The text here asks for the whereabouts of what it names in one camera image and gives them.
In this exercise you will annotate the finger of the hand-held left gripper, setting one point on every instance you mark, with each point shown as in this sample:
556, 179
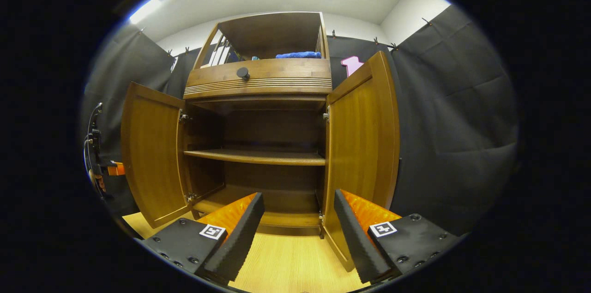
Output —
116, 169

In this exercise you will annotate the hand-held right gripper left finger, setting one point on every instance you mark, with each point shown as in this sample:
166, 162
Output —
240, 242

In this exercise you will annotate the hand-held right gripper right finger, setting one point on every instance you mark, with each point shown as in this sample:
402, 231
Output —
358, 242

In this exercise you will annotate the wooden shoe cabinet door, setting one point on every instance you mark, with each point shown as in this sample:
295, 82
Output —
152, 154
364, 145

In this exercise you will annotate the wooden double-door shoe cabinet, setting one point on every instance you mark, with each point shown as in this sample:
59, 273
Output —
272, 30

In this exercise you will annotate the metal door hinge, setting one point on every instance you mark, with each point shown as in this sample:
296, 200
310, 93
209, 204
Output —
184, 117
321, 218
190, 198
326, 116

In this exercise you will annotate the wooden cabinet shelf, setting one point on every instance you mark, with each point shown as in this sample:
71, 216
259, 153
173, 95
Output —
258, 157

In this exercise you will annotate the white book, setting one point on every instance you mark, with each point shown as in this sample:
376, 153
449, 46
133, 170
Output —
220, 56
213, 58
226, 56

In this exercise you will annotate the black backdrop cloth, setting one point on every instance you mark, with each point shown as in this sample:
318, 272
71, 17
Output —
452, 122

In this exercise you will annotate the black round drawer knob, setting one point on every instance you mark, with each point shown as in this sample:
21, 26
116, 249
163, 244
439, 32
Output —
243, 73

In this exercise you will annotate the dark book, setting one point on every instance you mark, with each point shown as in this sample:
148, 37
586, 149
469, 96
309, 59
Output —
235, 57

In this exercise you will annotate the folded blue towel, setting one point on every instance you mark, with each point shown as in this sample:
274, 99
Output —
298, 55

